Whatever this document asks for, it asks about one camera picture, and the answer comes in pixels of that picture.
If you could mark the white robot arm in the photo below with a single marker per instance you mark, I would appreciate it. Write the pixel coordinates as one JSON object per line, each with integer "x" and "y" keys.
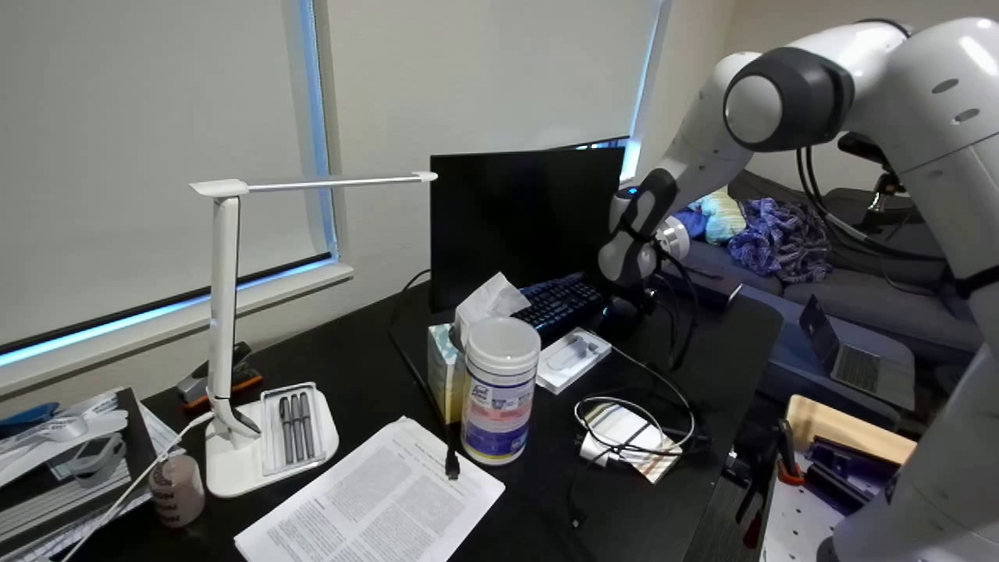
{"x": 924, "y": 104}

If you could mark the black keyboard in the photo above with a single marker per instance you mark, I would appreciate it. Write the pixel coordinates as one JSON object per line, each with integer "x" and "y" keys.
{"x": 563, "y": 304}

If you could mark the white wipes canister blue label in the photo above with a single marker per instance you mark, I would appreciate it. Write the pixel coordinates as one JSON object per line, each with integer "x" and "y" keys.
{"x": 502, "y": 364}

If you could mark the black computer monitor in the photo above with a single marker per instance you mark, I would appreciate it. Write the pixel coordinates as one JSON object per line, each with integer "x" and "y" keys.
{"x": 533, "y": 216}

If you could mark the white wrist rest bar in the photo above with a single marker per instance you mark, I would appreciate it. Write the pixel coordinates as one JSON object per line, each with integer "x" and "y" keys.
{"x": 569, "y": 356}

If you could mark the white printed paper sheet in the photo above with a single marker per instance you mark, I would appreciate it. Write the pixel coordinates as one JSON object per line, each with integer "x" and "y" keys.
{"x": 388, "y": 502}

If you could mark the purple cloth pile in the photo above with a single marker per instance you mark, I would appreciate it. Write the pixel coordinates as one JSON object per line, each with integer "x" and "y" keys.
{"x": 764, "y": 234}

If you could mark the grey laptop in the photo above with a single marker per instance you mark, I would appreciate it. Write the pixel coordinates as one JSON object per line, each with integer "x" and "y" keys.
{"x": 878, "y": 377}

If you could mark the brown cylindrical object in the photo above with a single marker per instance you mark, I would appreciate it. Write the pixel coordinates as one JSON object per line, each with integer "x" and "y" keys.
{"x": 175, "y": 491}

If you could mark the wooden tool box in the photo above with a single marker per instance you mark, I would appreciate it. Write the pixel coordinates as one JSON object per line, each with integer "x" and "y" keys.
{"x": 838, "y": 456}

